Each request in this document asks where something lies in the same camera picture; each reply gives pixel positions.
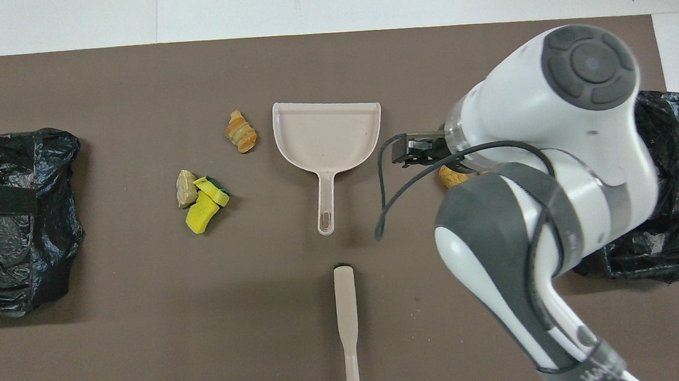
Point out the yellow sponge with green back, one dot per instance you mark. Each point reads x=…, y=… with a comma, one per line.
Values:
x=217, y=193

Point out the beige hand brush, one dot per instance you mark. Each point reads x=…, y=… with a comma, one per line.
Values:
x=346, y=309

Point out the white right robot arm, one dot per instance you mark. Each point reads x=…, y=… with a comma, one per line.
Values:
x=549, y=110

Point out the orange flaky croissant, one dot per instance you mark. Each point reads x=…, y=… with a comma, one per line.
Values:
x=241, y=134

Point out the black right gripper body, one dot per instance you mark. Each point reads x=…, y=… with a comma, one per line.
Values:
x=426, y=148

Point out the large yellow sponge piece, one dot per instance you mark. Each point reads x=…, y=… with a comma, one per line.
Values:
x=199, y=218

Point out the brown table mat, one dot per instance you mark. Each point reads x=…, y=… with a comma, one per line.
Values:
x=145, y=317

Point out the beige plastic dustpan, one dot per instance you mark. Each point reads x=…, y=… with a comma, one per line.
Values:
x=327, y=137

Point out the brown bread roll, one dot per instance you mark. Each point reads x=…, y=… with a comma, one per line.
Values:
x=451, y=177

